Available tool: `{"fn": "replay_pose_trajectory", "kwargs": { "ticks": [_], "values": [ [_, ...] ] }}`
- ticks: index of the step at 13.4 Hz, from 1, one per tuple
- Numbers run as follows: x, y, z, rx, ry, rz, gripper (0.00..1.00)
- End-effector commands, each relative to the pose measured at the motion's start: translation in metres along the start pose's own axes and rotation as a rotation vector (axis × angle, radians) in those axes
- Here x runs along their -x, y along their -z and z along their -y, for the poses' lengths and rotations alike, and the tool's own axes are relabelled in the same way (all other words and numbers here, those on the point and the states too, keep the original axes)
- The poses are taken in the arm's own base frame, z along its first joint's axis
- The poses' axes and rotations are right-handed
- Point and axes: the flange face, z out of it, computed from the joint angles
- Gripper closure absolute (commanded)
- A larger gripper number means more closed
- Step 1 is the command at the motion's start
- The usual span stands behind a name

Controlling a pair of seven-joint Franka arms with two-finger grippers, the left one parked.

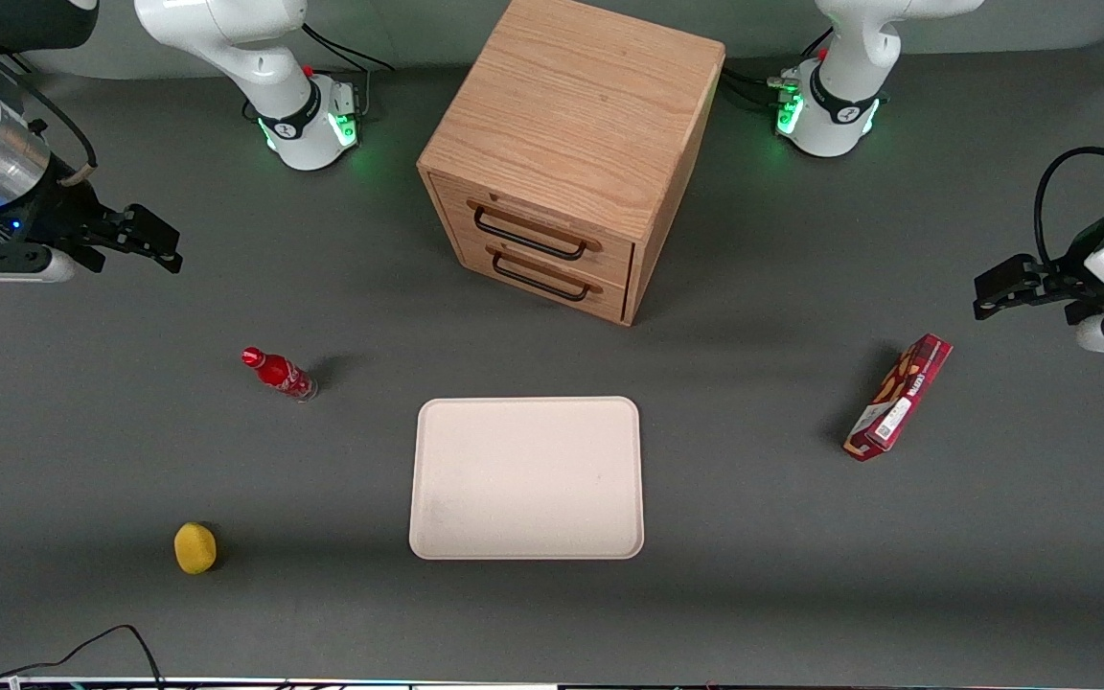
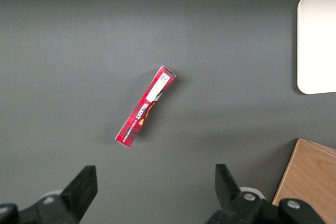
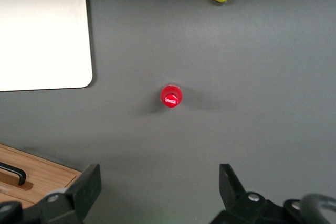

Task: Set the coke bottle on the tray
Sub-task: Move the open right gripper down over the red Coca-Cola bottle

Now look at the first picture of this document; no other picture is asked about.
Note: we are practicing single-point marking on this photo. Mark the wooden drawer cabinet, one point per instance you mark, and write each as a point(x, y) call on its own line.
point(571, 125)

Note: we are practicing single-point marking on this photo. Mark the red coke bottle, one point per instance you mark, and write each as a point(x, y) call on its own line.
point(282, 374)

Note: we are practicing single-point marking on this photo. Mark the beige plastic tray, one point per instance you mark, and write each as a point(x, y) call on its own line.
point(526, 477)

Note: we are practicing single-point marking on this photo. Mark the red snack box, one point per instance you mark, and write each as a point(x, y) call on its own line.
point(900, 398)

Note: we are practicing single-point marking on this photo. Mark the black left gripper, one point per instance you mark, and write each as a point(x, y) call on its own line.
point(1066, 281)

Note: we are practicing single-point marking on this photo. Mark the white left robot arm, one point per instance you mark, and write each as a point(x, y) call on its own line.
point(844, 67)

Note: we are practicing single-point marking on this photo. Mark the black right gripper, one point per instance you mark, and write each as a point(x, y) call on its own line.
point(61, 209)

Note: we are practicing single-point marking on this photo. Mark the yellow sponge ball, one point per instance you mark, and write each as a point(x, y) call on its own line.
point(195, 548)

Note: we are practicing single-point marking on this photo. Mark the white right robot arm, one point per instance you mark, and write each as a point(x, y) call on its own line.
point(255, 57)

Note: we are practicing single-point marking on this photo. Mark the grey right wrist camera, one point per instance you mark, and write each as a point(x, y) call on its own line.
point(25, 265)

